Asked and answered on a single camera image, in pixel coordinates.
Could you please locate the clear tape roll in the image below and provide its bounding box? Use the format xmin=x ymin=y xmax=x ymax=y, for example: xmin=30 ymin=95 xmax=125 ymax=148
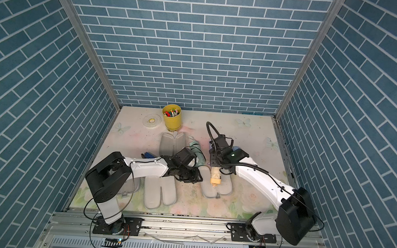
xmin=142 ymin=114 xmax=162 ymax=128

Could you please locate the grey sleeve back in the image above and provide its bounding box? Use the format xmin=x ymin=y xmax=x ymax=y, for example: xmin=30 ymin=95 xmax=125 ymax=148
xmin=159 ymin=132 xmax=187 ymax=156

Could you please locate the mint green umbrella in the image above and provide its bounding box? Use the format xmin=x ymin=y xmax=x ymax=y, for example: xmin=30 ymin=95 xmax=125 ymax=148
xmin=189 ymin=136 xmax=206 ymax=167

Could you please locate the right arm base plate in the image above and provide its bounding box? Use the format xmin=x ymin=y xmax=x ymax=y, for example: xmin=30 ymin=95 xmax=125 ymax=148
xmin=226 ymin=222 xmax=277 ymax=243

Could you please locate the aluminium front rail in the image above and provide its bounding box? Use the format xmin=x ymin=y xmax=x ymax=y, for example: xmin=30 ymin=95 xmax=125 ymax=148
xmin=46 ymin=206 xmax=326 ymax=248

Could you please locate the white open sleeve centre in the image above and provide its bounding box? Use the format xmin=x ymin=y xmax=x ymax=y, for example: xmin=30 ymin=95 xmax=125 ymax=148
xmin=144 ymin=176 xmax=177 ymax=209

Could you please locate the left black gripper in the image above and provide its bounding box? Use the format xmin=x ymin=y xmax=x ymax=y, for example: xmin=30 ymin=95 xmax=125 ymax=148
xmin=176 ymin=165 xmax=206 ymax=184

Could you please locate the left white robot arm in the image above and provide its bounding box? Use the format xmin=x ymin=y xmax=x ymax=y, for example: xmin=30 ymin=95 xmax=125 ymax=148
xmin=85 ymin=148 xmax=203 ymax=225

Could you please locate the blue stapler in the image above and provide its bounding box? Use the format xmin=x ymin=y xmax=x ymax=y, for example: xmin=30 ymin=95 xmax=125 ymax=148
xmin=141 ymin=152 xmax=156 ymax=159

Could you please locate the white sleeve case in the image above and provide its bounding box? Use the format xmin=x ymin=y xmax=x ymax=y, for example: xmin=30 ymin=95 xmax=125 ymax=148
xmin=199 ymin=165 xmax=233 ymax=199

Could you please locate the yellow pen cup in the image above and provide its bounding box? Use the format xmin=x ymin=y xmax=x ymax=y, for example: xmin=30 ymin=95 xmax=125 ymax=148
xmin=162 ymin=104 xmax=183 ymax=132

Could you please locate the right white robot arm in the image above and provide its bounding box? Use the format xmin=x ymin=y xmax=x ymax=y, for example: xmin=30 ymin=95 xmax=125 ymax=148
xmin=209 ymin=135 xmax=316 ymax=245

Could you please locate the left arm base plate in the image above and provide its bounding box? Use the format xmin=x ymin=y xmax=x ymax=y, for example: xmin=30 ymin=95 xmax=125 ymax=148
xmin=92 ymin=216 xmax=143 ymax=237

